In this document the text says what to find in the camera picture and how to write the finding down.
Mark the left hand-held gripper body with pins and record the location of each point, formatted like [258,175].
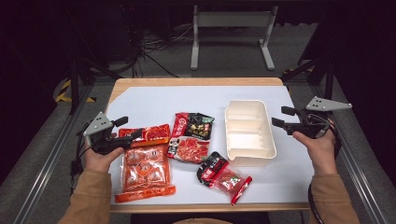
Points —
[99,124]

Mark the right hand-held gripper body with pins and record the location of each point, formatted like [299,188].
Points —
[311,126]

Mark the white divided plastic box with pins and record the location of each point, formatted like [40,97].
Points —
[249,133]

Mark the orange packet with clear window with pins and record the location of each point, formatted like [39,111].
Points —
[146,171]

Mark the person's right hand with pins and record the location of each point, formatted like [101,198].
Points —
[322,152]

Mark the person's left hand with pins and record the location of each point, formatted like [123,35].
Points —
[99,161]

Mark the black tripod stand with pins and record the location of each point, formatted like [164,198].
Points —
[74,74]
[327,68]

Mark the white table mat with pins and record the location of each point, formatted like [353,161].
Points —
[186,99]

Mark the small black and red packet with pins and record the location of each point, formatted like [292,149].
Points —
[222,177]

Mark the wooden table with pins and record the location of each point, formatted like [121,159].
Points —
[199,81]

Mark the white metal stand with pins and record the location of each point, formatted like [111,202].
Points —
[233,19]

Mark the aluminium rail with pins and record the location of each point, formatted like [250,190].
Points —
[361,174]
[46,168]

